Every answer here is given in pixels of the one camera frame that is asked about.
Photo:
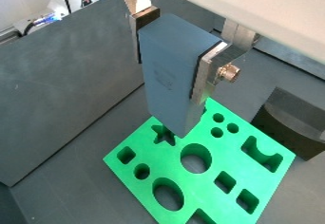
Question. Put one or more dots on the grey rectangular block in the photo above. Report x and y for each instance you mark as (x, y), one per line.
(172, 44)

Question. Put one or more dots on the black curved block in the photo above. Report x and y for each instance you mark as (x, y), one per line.
(293, 122)

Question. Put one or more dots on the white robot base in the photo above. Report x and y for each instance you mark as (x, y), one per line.
(58, 9)

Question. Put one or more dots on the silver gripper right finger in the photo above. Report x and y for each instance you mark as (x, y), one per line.
(216, 65)

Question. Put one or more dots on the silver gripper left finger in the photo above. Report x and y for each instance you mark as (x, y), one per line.
(142, 13)

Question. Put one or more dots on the green shape sorter board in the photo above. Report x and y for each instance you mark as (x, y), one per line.
(217, 175)

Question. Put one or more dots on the grey upright panel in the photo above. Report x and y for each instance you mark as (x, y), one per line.
(63, 75)

